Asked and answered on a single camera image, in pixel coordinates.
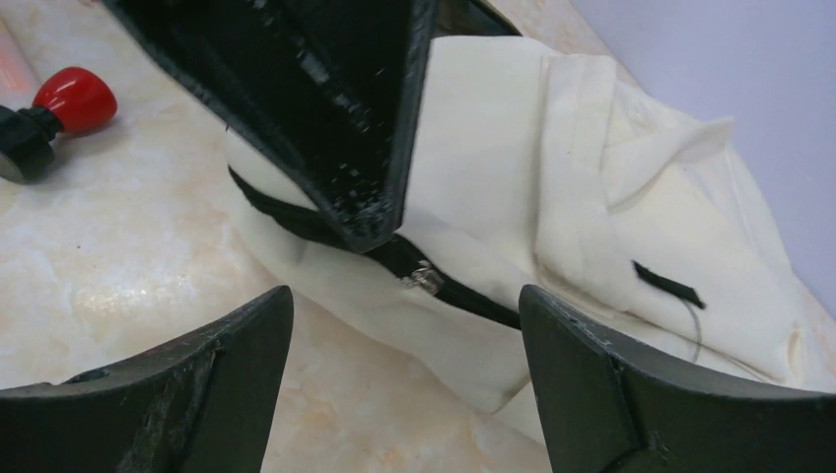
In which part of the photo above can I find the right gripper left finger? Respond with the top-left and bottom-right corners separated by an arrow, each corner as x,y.
1,286 -> 294,472

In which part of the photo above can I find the red black stamp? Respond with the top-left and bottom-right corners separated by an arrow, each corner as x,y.
1,67 -> 118,184

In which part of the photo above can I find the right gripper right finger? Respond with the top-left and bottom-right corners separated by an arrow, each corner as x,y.
519,286 -> 835,472

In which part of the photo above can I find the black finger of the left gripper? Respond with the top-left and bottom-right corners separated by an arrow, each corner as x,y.
106,0 -> 437,252

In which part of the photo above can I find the beige canvas student bag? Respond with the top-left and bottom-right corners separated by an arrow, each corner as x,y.
234,36 -> 835,441

